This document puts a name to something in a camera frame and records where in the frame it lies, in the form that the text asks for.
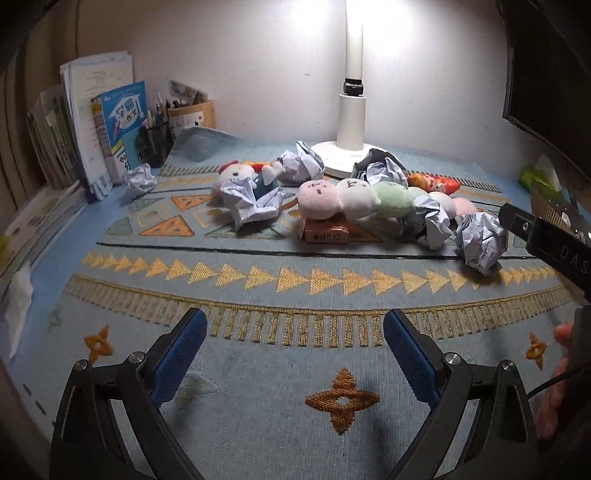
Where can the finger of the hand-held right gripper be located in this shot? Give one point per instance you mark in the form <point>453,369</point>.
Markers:
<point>554,249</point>

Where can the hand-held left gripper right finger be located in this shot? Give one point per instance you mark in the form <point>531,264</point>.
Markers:
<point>408,350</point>

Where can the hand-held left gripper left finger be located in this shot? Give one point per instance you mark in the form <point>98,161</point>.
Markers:
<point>182,350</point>

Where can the white cat plush toy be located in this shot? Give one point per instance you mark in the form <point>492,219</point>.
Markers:
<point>235,174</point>

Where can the person's right hand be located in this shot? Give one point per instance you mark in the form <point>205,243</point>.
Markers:
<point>554,401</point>

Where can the woven basket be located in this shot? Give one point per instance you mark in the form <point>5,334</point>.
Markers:
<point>551,205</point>

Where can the large crumpled paper ball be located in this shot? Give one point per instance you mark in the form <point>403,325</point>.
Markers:
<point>480,242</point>

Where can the green tissue pack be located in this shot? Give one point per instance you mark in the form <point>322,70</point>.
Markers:
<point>538,173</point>

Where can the blue patterned mat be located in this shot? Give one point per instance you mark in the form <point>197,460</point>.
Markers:
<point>277,369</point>

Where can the crumpled grey paper ball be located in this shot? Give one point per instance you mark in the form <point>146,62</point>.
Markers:
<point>429,224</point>

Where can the orange snack packet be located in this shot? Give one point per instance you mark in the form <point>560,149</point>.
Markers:
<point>434,182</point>

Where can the small orange box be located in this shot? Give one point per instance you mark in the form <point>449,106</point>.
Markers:
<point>323,230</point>

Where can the crumpled printed paper ball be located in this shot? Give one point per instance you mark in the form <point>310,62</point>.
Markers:
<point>251,205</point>

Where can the plush dango with faces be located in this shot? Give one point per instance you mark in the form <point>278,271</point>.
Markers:
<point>355,198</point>

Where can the white tissue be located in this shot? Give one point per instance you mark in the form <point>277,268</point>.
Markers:
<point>18,304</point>

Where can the crumpled white paper ball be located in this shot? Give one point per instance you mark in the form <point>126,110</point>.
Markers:
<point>140,181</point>
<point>300,164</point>

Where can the dark computer monitor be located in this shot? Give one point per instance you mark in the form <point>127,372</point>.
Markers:
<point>549,69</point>

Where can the small white card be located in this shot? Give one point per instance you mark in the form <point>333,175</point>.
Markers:
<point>100,188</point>

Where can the crumpled dark and white paper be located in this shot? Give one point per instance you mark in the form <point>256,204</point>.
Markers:
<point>381,168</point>

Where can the flat stack of books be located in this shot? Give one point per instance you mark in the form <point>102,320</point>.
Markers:
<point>37,217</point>

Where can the black mesh pen holder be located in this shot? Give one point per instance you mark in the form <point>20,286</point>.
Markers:
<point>154,145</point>

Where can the cardboard pen box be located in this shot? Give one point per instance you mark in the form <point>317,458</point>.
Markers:
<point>194,117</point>

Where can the blue book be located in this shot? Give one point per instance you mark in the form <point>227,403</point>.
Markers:
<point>124,124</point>

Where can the white desk lamp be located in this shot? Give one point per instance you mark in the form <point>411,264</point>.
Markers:
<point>351,120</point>

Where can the row of upright books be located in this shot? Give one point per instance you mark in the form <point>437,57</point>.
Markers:
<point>55,138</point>

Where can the printed card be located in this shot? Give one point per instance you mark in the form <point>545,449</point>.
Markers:
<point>184,92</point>

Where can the stack of white papers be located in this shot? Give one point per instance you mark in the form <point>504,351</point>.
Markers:
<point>92,83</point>

